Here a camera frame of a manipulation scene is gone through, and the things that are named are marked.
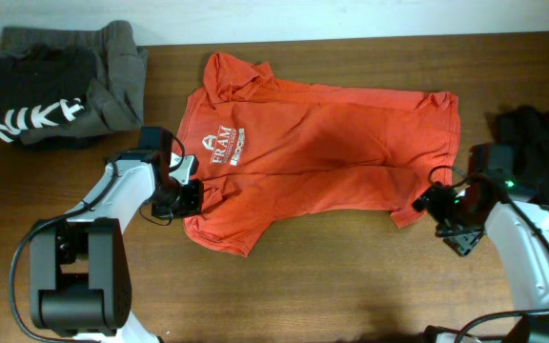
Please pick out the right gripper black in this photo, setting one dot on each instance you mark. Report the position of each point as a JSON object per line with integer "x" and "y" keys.
{"x": 430, "y": 202}

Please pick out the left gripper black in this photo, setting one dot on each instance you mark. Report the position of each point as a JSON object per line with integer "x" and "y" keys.
{"x": 192, "y": 206}

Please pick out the black t-shirt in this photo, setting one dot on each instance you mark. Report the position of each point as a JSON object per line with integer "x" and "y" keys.
{"x": 526, "y": 129}

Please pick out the orange red t-shirt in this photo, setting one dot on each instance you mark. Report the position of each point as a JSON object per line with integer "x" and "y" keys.
{"x": 271, "y": 149}

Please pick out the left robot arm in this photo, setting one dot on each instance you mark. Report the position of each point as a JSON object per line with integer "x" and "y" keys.
{"x": 80, "y": 284}

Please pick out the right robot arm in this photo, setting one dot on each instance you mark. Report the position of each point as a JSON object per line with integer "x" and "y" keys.
{"x": 520, "y": 234}

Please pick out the grey folded pants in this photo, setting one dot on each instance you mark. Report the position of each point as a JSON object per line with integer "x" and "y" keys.
{"x": 116, "y": 93}

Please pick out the dark navy folded garment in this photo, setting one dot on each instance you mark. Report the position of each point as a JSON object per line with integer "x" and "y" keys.
{"x": 59, "y": 143}

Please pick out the black folded shirt white letters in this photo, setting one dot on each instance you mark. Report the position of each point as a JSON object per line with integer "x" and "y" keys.
{"x": 45, "y": 88}

